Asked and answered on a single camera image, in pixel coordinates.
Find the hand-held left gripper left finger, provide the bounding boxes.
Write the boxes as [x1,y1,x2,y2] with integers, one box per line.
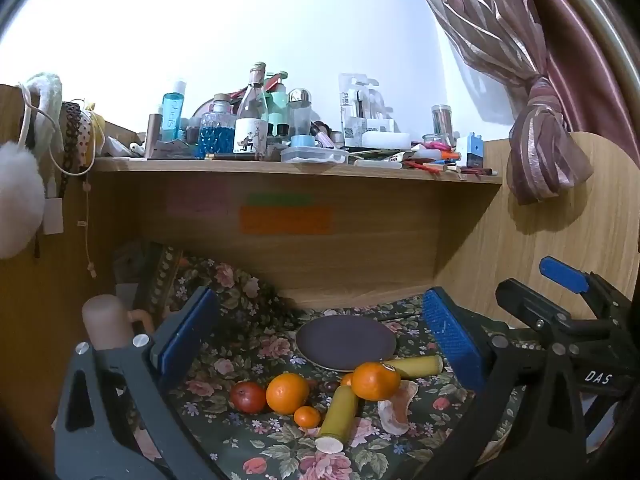
[52,286,222,480]

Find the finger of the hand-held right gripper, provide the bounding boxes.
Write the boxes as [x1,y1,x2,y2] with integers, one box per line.
[540,256,640,322]
[495,279,572,334]

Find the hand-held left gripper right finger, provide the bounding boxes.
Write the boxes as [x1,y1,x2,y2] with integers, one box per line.
[421,286,587,480]

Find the yellow-green banana back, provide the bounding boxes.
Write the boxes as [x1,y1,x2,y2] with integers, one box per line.
[382,355,444,380]

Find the yellow-green banana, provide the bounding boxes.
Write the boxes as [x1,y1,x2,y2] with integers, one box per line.
[382,355,444,380]
[315,384,360,455]

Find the orange with sticker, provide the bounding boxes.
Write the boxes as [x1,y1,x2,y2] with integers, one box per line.
[350,361,402,402]

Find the red apple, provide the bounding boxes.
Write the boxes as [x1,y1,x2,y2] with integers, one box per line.
[230,381,267,415]

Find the pale fruit peel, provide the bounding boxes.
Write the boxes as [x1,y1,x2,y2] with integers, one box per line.
[376,380,418,436]

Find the dark purple round plate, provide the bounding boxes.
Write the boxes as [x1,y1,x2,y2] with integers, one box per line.
[295,316,398,372]

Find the large orange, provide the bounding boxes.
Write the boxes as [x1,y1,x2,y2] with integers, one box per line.
[265,372,311,416]

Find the yellow-green banana front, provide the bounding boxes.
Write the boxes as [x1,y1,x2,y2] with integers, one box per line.
[315,384,360,455]

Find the small mandarin orange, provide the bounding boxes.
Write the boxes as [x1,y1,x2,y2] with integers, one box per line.
[293,405,321,429]

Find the rounded wooden board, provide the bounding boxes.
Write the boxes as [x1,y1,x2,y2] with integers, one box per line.
[435,130,640,331]

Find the dark green floral cloth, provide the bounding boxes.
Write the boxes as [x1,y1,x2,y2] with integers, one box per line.
[112,241,531,480]

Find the wooden shelf unit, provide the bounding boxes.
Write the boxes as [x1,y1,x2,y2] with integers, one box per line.
[0,84,503,461]

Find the pink sticky note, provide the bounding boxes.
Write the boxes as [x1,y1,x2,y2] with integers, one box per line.
[167,185,232,216]

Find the orange sticky note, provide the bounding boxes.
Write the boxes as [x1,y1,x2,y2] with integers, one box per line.
[239,205,334,235]

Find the blue and white sharpener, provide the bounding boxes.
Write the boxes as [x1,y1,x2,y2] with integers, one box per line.
[457,133,485,169]

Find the green sticky note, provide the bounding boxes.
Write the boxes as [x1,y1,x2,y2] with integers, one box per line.
[247,193,314,207]

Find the pile of pens and markers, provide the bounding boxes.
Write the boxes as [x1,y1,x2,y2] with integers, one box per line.
[350,142,501,177]

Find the faceted glass bottle blue liquid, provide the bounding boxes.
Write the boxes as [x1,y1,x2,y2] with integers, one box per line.
[199,94,237,158]

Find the brown cosmetic tube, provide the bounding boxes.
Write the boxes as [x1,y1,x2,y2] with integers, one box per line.
[144,113,161,159]

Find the white rectangular box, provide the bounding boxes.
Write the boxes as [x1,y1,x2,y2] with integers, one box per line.
[361,132,412,149]

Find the clear bottle with white label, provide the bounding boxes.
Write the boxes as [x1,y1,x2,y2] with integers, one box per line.
[233,62,271,154]

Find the white fluffy pompom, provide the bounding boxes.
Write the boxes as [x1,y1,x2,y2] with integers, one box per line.
[0,141,47,261]

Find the clear flat plastic box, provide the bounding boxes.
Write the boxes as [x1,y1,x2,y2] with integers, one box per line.
[280,147,350,165]

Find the tall blue liquid bottle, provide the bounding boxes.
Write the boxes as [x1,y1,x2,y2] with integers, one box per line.
[159,80,188,143]

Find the pink round mirror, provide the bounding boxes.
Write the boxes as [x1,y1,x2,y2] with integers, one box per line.
[191,91,248,122]

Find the brown patterned headband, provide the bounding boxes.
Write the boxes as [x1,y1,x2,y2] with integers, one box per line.
[59,101,83,198]

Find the clear blister pack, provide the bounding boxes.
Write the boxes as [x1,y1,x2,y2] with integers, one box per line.
[339,73,397,146]

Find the green pump bottle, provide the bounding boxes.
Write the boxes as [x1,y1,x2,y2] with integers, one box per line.
[267,71,292,137]

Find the pink striped curtain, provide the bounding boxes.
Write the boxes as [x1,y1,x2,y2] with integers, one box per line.
[406,0,640,206]

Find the clear bottle with silver cap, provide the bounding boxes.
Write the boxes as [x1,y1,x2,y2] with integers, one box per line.
[287,88,314,138]

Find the white fluffy headband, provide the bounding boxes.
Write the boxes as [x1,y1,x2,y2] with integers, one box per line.
[22,72,65,161]

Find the beaded string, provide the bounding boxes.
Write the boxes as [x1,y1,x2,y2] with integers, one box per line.
[77,160,98,279]

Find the white charger cable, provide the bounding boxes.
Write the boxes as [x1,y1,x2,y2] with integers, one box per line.
[20,82,98,201]

